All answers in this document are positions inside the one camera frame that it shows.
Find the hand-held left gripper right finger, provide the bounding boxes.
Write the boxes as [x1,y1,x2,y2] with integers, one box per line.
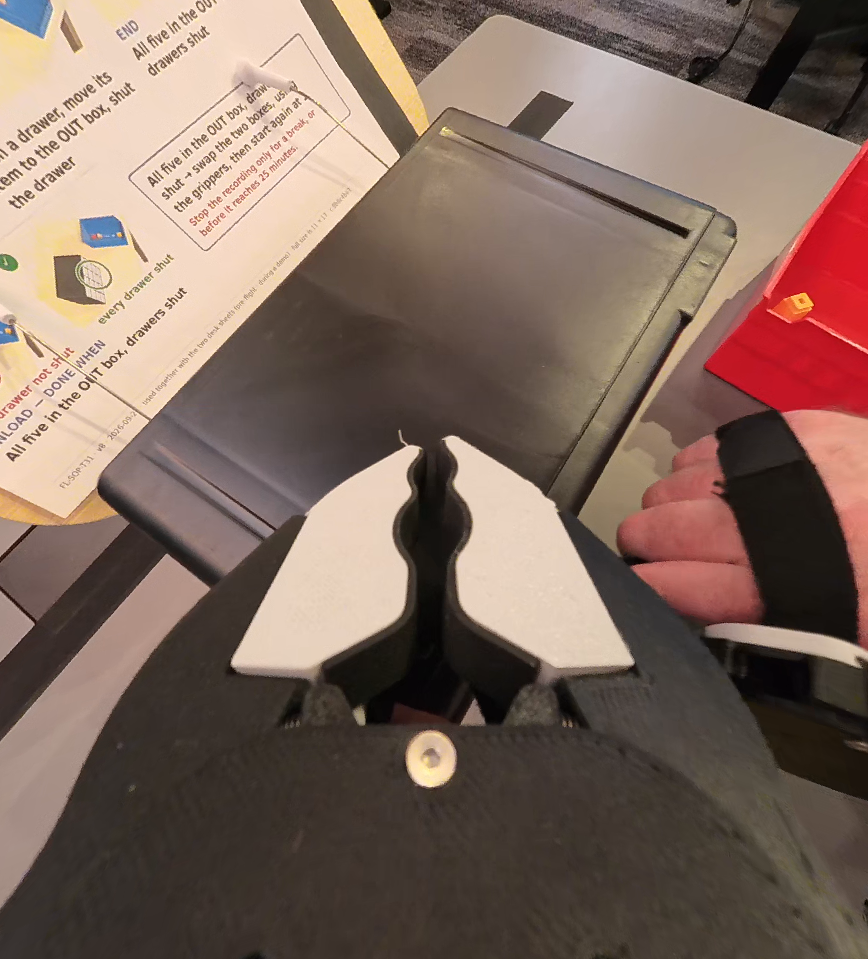
[437,437,636,701]

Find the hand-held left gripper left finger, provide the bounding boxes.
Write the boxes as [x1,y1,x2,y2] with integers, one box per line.
[230,446,435,701]

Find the black drawer cabinet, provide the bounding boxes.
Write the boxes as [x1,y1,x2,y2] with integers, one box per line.
[97,107,738,585]

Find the person's right hand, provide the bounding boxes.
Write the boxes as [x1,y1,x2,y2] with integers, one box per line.
[617,408,868,675]

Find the long black table strip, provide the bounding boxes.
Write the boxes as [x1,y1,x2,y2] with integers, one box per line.
[0,517,210,791]

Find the red plastic box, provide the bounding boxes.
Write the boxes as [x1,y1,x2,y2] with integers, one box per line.
[704,138,868,436]

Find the short black tape piece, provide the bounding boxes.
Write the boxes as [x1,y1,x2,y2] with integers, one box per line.
[507,90,575,141]

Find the printed instruction sheet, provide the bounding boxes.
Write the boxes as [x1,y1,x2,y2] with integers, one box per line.
[0,0,399,519]

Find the black furniture legs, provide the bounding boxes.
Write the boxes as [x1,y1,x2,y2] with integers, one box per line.
[745,0,868,151]

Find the thin metal wire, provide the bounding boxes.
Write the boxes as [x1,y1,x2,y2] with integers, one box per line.
[295,82,394,166]
[13,321,154,424]

